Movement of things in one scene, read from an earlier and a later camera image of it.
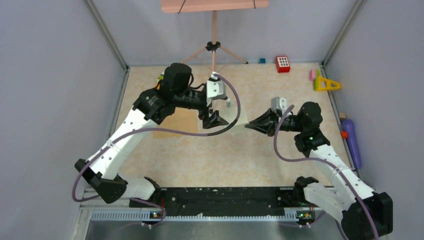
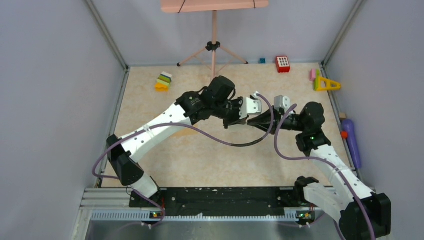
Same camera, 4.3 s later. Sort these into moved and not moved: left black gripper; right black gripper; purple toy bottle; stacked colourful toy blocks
Moved: left black gripper
Not moved: purple toy bottle; stacked colourful toy blocks; right black gripper
